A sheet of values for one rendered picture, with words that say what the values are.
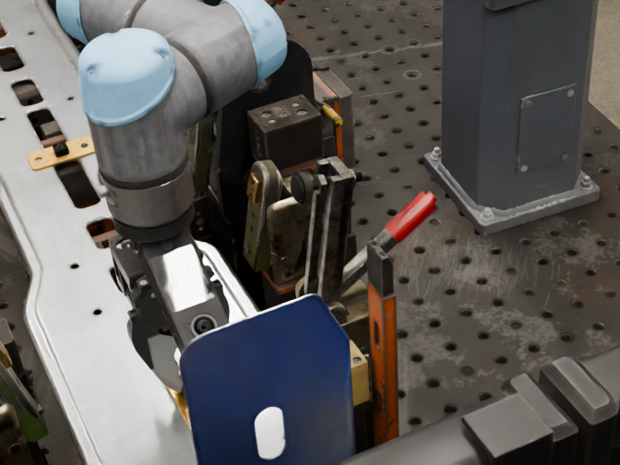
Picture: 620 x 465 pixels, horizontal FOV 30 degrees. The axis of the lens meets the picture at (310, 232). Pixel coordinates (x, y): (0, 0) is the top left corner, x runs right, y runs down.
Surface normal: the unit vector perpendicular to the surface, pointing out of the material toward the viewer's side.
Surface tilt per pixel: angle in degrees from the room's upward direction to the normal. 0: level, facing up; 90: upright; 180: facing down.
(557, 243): 0
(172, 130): 94
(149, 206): 89
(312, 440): 90
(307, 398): 90
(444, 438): 0
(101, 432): 0
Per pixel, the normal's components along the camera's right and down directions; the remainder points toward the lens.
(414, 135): -0.07, -0.77
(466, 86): -0.93, 0.28
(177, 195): 0.79, 0.34
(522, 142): 0.36, 0.58
